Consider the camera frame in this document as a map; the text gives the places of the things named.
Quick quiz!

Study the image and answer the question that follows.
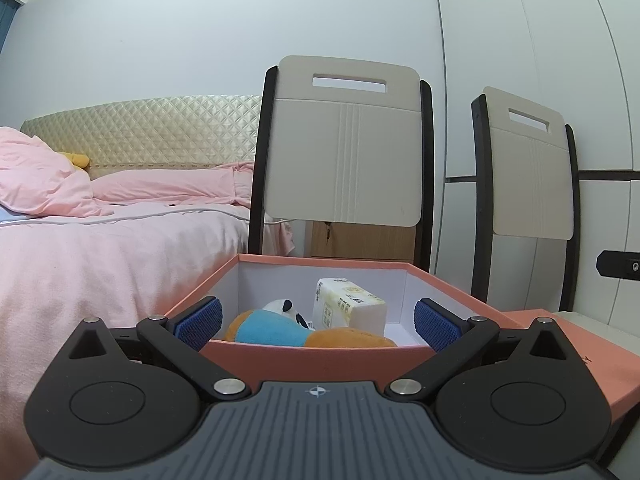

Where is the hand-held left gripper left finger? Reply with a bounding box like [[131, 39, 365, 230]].
[[65, 296, 252, 404]]

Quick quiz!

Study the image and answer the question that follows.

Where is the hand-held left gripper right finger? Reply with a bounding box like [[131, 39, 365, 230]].
[[384, 298, 587, 406]]

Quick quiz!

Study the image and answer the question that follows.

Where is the pink cardboard box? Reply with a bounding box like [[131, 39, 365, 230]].
[[164, 253, 526, 393]]

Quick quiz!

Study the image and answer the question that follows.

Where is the panda plush toy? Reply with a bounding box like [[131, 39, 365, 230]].
[[222, 299, 399, 350]]

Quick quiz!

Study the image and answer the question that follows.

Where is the white tissue pack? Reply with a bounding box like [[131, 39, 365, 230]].
[[311, 277, 390, 337]]

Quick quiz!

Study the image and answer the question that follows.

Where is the wooden nightstand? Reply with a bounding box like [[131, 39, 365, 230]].
[[310, 219, 417, 264]]

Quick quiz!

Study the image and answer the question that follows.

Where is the pink pillow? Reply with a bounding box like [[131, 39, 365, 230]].
[[91, 161, 257, 207]]

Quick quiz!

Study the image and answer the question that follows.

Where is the beige folding chair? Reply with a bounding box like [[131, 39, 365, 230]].
[[247, 56, 435, 273], [470, 86, 581, 313]]

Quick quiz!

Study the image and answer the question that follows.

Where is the beige quilted headboard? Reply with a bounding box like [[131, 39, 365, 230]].
[[20, 94, 264, 174]]

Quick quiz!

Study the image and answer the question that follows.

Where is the yellow plush toy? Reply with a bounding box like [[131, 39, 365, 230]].
[[54, 151, 91, 170]]

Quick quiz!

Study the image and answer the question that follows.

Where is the bunched pink blanket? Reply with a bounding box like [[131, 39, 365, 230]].
[[0, 126, 107, 219]]

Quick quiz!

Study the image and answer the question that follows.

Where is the blue curtain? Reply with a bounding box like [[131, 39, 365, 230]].
[[0, 0, 22, 57]]

